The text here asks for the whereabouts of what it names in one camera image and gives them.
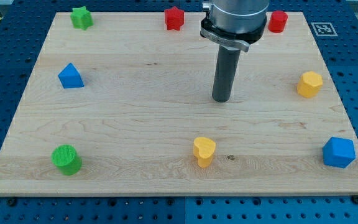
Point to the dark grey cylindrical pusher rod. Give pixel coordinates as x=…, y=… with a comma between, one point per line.
x=226, y=66

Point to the yellow hexagon block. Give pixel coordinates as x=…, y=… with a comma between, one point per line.
x=310, y=84

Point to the red cylinder block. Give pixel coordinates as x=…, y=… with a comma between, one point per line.
x=277, y=22

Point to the red star block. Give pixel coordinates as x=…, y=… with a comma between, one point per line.
x=174, y=18

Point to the yellow heart block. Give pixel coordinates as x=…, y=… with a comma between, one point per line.
x=203, y=150

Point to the white fiducial marker tag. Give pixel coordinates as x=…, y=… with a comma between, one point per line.
x=323, y=29

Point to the wooden board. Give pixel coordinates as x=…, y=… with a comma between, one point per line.
x=147, y=96

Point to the blue cube block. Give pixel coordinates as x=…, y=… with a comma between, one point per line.
x=339, y=152

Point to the green star block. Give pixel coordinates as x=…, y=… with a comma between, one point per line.
x=81, y=18

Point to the blue triangle block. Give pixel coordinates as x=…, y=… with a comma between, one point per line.
x=70, y=77

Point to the green cylinder block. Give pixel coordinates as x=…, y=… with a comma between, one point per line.
x=66, y=159

